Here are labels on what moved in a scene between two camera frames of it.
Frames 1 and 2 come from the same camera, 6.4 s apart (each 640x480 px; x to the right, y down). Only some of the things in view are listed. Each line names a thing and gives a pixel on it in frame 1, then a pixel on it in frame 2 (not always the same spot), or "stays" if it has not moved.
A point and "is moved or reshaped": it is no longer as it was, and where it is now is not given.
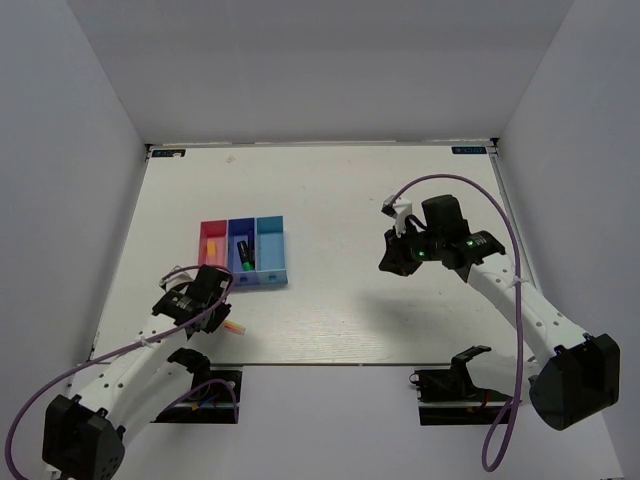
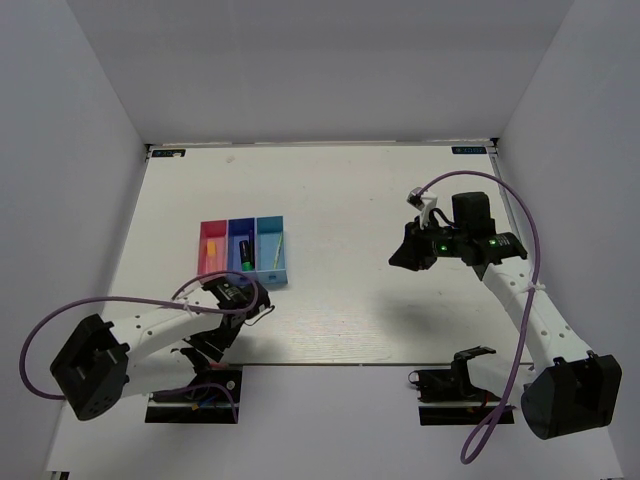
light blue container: [270, 250] stays
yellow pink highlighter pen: [234, 327] is moved or reshaped
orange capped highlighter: [211, 251] stays
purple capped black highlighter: [251, 249] stays
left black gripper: [222, 311] to [199, 340]
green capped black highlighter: [244, 256] stays
